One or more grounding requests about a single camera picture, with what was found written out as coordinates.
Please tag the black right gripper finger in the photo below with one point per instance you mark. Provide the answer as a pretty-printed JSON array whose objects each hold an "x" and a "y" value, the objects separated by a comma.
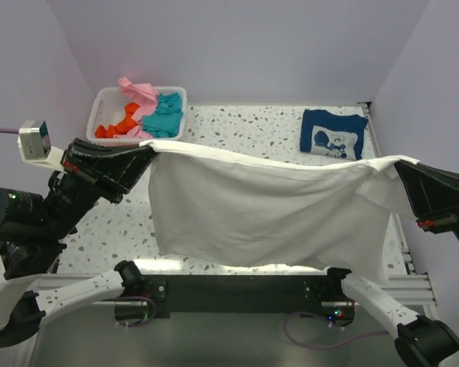
[
  {"x": 411, "y": 173},
  {"x": 432, "y": 200}
]

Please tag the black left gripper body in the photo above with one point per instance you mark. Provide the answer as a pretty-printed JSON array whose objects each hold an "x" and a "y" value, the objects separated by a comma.
[{"x": 72, "y": 202}]

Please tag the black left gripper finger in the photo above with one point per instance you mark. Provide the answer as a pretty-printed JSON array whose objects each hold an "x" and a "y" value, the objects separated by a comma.
[
  {"x": 115, "y": 182},
  {"x": 86, "y": 154}
]

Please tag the white t-shirt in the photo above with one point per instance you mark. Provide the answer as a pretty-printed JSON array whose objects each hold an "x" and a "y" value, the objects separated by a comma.
[{"x": 238, "y": 210}]

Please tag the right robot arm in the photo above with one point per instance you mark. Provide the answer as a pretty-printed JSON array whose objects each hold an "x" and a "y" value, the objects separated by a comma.
[{"x": 419, "y": 341}]

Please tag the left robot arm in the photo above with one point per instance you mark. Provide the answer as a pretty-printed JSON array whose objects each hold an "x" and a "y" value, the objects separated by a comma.
[{"x": 33, "y": 229}]

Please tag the orange t-shirt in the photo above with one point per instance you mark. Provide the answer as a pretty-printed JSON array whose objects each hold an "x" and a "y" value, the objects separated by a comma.
[{"x": 126, "y": 128}]

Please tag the white plastic basket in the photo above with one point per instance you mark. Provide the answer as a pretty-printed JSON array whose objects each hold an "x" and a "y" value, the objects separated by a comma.
[{"x": 109, "y": 109}]

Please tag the teal t-shirt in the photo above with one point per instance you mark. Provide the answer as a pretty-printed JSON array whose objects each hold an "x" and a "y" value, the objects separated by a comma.
[{"x": 165, "y": 121}]

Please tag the pink t-shirt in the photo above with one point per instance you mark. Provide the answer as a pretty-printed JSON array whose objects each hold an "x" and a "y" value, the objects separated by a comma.
[{"x": 145, "y": 95}]

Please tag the folded blue printed t-shirt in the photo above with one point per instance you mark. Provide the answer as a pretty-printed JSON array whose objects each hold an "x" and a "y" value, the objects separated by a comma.
[{"x": 336, "y": 136}]

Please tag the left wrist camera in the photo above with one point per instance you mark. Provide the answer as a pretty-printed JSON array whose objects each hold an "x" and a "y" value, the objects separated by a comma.
[{"x": 35, "y": 147}]

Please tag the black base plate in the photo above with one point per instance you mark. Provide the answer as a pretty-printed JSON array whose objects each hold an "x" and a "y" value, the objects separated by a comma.
[{"x": 317, "y": 294}]

